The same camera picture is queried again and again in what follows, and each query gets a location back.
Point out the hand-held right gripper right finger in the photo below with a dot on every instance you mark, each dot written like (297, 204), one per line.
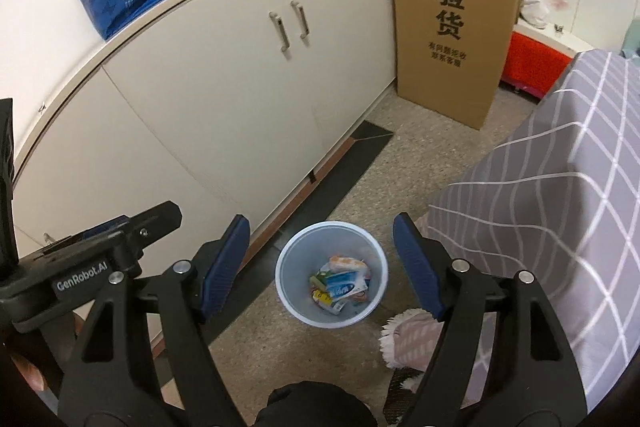
(420, 267)

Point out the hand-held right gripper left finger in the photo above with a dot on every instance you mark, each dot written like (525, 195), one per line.
(222, 267)

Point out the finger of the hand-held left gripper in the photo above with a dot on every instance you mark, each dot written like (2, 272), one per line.
(6, 182)
(150, 219)

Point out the blue plastic trash bin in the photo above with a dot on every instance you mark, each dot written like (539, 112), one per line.
(295, 267)

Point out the pink fluffy slipper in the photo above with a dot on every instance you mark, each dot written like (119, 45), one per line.
(410, 337)

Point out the white blue tissue packet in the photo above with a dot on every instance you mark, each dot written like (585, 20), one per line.
(345, 287)

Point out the grey checked tablecloth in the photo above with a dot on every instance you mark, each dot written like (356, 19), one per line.
(550, 207)

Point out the beige low cabinet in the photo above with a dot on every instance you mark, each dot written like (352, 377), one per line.
(200, 82)

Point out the red storage box white lid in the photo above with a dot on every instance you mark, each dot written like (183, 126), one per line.
(535, 62)

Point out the tall cardboard box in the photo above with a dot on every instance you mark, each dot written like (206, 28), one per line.
(450, 7)

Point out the white plastic bag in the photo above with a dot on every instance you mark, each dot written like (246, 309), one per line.
(534, 9)

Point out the faint pink butterfly sticker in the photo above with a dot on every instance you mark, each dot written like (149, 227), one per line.
(557, 1)

